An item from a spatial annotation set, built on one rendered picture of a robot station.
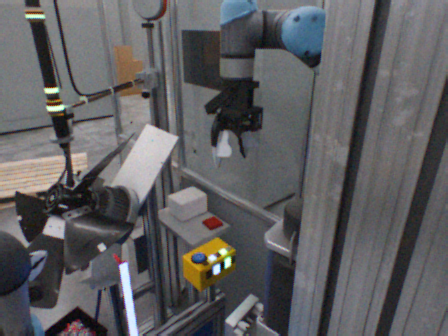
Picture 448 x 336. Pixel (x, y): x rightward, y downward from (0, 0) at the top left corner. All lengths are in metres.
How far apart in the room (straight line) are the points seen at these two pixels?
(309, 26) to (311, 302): 0.41
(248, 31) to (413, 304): 0.55
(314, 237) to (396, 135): 0.11
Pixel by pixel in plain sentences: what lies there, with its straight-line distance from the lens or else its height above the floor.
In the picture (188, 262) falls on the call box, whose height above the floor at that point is 1.07.
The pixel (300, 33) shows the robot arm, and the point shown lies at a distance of 0.56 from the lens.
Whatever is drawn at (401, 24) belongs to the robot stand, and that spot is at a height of 1.79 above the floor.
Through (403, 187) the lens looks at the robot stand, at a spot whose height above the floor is 1.69.
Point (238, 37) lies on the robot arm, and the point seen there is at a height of 1.76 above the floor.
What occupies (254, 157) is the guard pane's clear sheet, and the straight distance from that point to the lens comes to 1.42.
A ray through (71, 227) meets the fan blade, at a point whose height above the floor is 1.18.
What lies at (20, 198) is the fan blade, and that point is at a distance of 1.56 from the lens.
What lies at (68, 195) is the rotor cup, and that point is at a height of 1.24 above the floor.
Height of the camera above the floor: 1.79
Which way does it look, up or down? 24 degrees down
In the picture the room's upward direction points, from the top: straight up
